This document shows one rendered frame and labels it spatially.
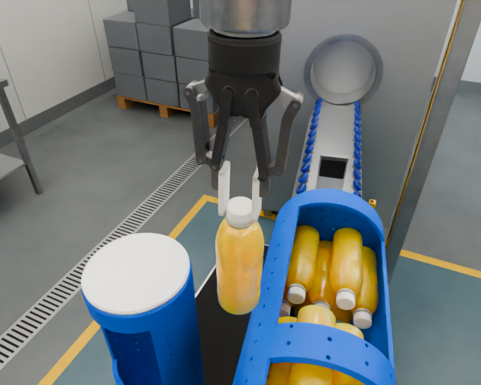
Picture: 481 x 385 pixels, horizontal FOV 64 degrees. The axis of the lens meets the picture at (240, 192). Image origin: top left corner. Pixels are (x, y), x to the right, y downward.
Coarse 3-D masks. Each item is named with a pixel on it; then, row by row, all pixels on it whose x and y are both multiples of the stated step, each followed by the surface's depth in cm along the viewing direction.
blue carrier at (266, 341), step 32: (320, 192) 95; (288, 224) 91; (320, 224) 102; (352, 224) 100; (288, 256) 81; (384, 256) 90; (384, 288) 82; (256, 320) 73; (352, 320) 94; (384, 320) 81; (256, 352) 65; (288, 352) 61; (320, 352) 60; (352, 352) 61; (384, 352) 77; (256, 384) 60; (384, 384) 61
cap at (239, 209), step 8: (232, 200) 52; (240, 200) 53; (248, 200) 53; (232, 208) 51; (240, 208) 51; (248, 208) 51; (232, 216) 51; (240, 216) 50; (248, 216) 51; (240, 224) 51
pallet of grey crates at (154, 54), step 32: (128, 0) 397; (160, 0) 339; (192, 0) 370; (128, 32) 372; (160, 32) 356; (192, 32) 343; (128, 64) 392; (160, 64) 377; (192, 64) 362; (128, 96) 416; (160, 96) 398
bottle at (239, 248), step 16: (224, 224) 54; (256, 224) 54; (224, 240) 53; (240, 240) 52; (256, 240) 53; (224, 256) 54; (240, 256) 53; (256, 256) 54; (224, 272) 57; (240, 272) 55; (256, 272) 57; (224, 288) 59; (240, 288) 58; (256, 288) 60; (224, 304) 62; (240, 304) 61; (256, 304) 63
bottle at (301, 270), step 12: (300, 228) 98; (312, 228) 98; (300, 240) 94; (312, 240) 95; (300, 252) 91; (312, 252) 92; (300, 264) 87; (312, 264) 89; (288, 276) 87; (300, 276) 86; (312, 276) 87; (288, 288) 86
